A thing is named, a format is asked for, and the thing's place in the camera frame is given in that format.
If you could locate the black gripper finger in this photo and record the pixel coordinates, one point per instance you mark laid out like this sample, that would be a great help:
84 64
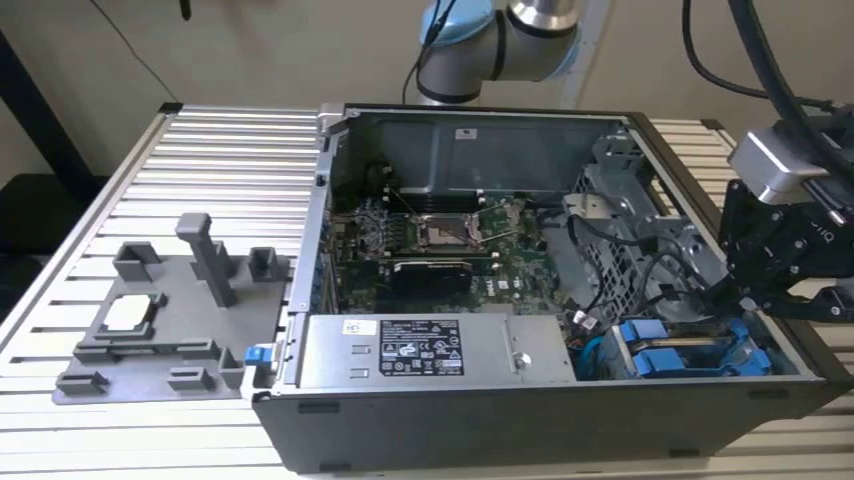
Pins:
760 240
827 305

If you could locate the blue disk carrier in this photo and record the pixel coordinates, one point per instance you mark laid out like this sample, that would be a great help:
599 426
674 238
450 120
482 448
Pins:
656 362

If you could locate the black RAM slot bank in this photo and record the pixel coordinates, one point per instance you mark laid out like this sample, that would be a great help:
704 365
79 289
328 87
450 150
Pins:
434 201

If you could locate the metal drive cage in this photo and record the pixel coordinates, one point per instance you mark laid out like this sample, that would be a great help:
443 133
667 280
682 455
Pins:
614 210

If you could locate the green motherboard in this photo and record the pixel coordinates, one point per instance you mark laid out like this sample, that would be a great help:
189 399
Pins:
527 280

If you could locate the silver power supply unit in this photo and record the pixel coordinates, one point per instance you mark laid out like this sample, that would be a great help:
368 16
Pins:
534 340

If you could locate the CPU socket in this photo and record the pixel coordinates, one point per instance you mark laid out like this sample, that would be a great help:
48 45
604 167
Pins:
443 235

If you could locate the black graphics card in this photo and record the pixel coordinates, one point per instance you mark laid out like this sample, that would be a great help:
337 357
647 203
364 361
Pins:
430 280

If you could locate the thin metal locking lever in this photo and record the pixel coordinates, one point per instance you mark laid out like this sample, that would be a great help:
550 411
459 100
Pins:
406 202

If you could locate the black open PC case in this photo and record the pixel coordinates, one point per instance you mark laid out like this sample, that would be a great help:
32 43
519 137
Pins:
467 430

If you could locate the blue case latch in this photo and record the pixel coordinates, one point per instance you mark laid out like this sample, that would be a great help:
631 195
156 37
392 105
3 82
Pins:
256 356

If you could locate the grey parts rack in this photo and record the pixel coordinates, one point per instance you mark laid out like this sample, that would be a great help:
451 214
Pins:
180 320

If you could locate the silver CPU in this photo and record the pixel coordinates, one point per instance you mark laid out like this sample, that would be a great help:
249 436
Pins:
129 314

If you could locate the black furniture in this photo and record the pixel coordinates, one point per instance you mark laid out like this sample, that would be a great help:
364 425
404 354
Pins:
40 210

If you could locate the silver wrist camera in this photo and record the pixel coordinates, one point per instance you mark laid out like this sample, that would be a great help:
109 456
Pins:
767 155

